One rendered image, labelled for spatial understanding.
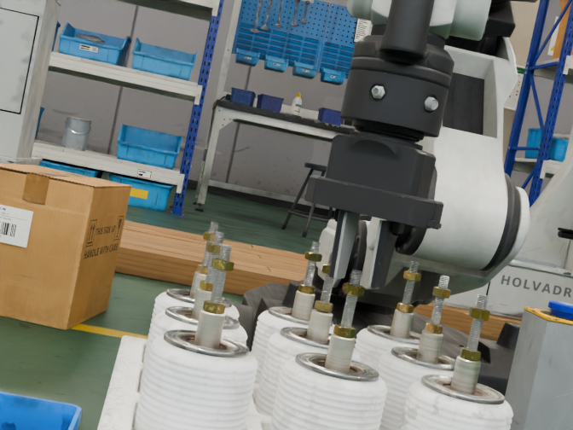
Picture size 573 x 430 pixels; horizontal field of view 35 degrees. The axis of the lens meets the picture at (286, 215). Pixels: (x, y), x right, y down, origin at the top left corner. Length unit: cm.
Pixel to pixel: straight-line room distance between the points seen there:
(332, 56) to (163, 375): 623
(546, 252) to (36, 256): 193
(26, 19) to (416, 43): 230
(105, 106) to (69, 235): 736
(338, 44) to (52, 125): 344
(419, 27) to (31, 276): 132
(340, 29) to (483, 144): 568
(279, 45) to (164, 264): 426
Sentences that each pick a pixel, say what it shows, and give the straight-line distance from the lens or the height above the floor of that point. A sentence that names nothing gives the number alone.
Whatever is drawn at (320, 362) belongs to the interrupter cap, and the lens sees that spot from 83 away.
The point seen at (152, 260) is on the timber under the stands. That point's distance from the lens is 280.
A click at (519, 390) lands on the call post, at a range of 109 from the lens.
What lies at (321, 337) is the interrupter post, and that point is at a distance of 93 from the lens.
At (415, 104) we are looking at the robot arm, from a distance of 77.
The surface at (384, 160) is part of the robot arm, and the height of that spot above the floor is 44.
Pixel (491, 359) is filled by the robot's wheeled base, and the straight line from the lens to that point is 143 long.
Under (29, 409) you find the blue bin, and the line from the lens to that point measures 104.
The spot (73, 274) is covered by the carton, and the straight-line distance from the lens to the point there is 190.
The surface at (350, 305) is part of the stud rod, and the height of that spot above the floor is 31.
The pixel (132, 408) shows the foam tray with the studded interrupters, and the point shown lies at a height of 18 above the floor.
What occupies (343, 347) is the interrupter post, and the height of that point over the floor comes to 27.
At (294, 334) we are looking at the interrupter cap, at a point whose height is 25.
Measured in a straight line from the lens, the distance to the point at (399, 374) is 93.
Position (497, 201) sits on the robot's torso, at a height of 43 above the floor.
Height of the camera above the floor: 42
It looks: 3 degrees down
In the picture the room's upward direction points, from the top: 12 degrees clockwise
